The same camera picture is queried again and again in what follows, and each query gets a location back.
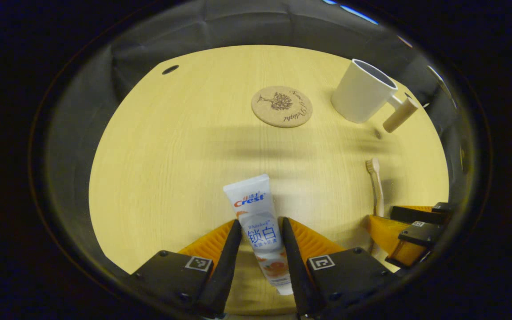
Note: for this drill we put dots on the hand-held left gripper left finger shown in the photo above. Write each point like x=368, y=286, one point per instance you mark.
x=227, y=275

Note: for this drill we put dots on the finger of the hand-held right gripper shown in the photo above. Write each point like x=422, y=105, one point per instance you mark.
x=418, y=235
x=416, y=214

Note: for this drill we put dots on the beige toothbrush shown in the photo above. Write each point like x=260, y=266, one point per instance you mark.
x=377, y=186

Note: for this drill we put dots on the round cork coaster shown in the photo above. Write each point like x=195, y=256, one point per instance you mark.
x=282, y=106

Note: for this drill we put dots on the white toothpaste tube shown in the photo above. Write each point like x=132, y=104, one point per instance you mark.
x=256, y=209

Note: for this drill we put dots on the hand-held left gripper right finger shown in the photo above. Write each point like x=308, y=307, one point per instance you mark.
x=298, y=280

